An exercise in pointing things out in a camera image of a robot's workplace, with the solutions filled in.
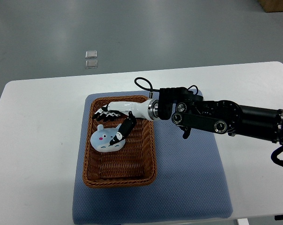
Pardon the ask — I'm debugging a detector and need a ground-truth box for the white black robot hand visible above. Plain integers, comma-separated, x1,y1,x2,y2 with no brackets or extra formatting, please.
92,99,158,145

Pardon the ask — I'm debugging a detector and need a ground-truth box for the light blue plush toy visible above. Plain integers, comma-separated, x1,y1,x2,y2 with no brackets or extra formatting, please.
90,124,126,153

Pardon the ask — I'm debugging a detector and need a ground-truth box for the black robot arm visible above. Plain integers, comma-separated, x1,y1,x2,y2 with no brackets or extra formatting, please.
92,87,283,167

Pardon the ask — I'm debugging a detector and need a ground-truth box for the brown wicker basket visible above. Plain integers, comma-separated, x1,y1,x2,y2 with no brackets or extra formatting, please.
82,95,157,188

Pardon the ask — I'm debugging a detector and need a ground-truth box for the upper clear plastic floor plate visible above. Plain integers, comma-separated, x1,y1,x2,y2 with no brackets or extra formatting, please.
85,50,97,59

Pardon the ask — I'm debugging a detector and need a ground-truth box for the blue quilted mat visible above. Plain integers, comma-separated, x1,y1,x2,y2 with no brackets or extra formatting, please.
73,93,233,225

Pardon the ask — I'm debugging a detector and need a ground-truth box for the brown cardboard box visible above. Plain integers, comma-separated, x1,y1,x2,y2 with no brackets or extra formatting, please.
258,0,283,13

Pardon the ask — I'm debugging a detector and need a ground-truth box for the black cable loop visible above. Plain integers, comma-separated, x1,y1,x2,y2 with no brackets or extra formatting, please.
134,77,160,98

